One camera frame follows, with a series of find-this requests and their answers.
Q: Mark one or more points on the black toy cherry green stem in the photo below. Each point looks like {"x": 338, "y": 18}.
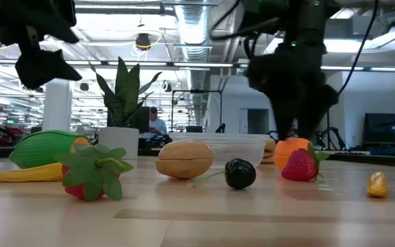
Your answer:
{"x": 240, "y": 174}

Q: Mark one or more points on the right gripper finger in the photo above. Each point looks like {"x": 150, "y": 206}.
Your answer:
{"x": 284, "y": 120}
{"x": 310, "y": 120}

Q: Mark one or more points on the silver ceiling air duct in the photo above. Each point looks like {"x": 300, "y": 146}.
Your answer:
{"x": 194, "y": 20}

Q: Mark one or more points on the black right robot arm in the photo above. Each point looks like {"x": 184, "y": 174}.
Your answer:
{"x": 307, "y": 20}

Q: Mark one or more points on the clear plastic tupperware container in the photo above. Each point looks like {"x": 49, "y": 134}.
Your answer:
{"x": 235, "y": 147}

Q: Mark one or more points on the black background robot arm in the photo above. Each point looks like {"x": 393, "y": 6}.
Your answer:
{"x": 334, "y": 132}
{"x": 221, "y": 128}

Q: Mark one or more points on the dark equipment cabinet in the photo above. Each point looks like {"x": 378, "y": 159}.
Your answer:
{"x": 386, "y": 133}

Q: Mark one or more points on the white building column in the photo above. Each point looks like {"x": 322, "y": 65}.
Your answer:
{"x": 57, "y": 103}

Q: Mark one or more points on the tan toy potato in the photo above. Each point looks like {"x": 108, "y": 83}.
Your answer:
{"x": 183, "y": 159}

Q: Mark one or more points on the yellow toy pepper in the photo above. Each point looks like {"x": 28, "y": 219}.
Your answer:
{"x": 377, "y": 185}

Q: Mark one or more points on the black background frame stand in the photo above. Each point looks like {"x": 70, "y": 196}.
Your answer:
{"x": 197, "y": 91}

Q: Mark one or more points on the green toy corn cob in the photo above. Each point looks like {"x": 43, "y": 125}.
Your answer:
{"x": 39, "y": 149}

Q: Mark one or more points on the snake plant in white pot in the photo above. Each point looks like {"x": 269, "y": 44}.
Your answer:
{"x": 122, "y": 103}

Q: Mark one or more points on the orange toy fruit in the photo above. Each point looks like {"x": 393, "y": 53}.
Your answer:
{"x": 286, "y": 154}

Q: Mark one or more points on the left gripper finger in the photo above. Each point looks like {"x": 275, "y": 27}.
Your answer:
{"x": 62, "y": 19}
{"x": 43, "y": 70}

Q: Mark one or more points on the person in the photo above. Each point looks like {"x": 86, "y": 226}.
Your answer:
{"x": 157, "y": 127}

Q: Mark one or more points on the black aluminium table frame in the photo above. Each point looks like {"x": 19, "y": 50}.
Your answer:
{"x": 389, "y": 162}

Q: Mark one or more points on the black background monitor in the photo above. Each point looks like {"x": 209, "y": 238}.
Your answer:
{"x": 144, "y": 120}

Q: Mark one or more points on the red toy strawberry large leaves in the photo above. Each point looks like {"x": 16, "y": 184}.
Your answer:
{"x": 93, "y": 171}

